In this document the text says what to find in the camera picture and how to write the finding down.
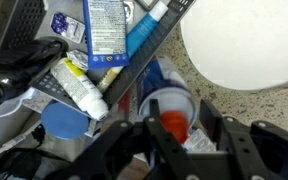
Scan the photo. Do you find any clear sachet packet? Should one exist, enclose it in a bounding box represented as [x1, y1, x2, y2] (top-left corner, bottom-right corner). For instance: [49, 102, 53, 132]
[65, 49, 90, 73]

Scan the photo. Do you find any round blue lid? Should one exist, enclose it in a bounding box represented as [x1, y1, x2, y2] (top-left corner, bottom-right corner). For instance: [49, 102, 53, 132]
[40, 101, 91, 141]

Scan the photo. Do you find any blue tube white cap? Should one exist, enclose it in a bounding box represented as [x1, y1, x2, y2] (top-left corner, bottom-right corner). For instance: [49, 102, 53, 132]
[125, 1, 170, 62]

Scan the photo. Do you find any white oval sink basin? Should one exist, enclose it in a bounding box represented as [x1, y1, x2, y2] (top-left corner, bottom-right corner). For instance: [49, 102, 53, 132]
[179, 0, 288, 91]

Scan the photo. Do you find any single blue foil blister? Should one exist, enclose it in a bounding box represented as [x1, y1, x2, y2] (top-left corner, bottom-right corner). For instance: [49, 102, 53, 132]
[49, 12, 86, 45]

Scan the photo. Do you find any black hair brush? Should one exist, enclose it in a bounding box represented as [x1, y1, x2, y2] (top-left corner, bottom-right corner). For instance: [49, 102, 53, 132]
[0, 38, 69, 113]

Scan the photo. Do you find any red lip balm stick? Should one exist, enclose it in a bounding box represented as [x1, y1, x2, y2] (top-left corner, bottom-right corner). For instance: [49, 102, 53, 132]
[118, 91, 132, 115]

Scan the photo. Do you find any blue white bottle orange cap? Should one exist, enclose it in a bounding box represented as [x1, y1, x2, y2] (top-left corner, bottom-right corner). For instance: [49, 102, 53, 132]
[136, 54, 198, 145]

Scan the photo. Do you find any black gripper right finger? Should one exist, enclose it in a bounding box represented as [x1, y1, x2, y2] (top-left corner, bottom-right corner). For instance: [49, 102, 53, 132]
[199, 98, 266, 180]

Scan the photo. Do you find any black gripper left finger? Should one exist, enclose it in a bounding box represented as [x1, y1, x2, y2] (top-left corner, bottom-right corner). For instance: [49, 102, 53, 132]
[138, 98, 199, 180]

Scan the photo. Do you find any white tube yellow label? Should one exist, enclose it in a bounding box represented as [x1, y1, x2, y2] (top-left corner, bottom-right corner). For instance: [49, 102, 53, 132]
[50, 57, 110, 122]

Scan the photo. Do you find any blue and white flat tube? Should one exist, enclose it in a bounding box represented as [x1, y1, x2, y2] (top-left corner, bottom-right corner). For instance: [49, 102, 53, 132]
[81, 0, 131, 71]

